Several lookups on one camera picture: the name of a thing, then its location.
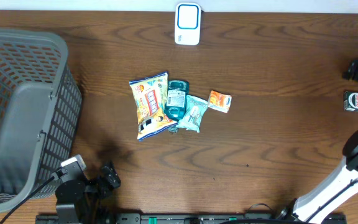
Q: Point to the white barcode scanner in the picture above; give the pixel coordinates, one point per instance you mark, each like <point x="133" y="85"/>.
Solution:
<point x="187" y="23"/>

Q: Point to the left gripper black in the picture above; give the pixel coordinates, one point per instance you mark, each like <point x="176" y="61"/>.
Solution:
<point x="111" y="174"/>

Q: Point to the green small box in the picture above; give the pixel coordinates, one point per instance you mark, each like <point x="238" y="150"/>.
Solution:
<point x="350" y="99"/>

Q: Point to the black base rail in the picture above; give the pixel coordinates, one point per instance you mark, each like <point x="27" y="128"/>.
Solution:
<point x="135" y="218"/>

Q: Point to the small white red packet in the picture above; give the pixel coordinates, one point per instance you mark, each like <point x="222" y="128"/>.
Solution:
<point x="219" y="102"/>

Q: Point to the yellow snack bag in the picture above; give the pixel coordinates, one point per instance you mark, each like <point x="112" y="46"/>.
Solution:
<point x="150" y="95"/>

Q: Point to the teal wet wipes pack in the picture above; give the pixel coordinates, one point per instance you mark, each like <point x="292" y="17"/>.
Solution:
<point x="195" y="109"/>

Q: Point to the grey plastic shopping basket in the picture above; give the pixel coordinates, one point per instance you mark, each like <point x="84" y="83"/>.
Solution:
<point x="39" y="109"/>

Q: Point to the teal mouthwash bottle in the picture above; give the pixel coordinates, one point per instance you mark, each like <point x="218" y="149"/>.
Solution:
<point x="175" y="107"/>

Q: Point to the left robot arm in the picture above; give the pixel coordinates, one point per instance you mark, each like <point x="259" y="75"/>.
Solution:
<point x="87" y="208"/>

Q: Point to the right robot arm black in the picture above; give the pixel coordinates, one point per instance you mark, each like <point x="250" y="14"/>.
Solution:
<point x="341" y="184"/>

